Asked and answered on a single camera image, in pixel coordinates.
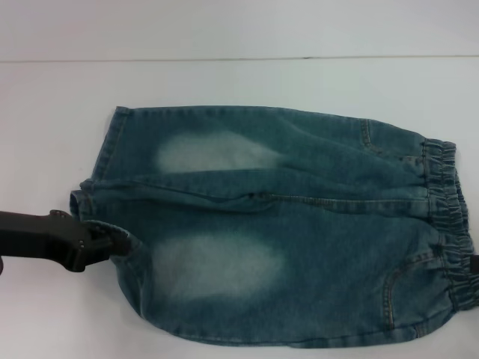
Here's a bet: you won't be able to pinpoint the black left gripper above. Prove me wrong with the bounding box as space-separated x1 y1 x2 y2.
0 209 135 274

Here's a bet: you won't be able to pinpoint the blue denim shorts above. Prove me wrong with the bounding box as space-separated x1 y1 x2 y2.
69 105 471 351

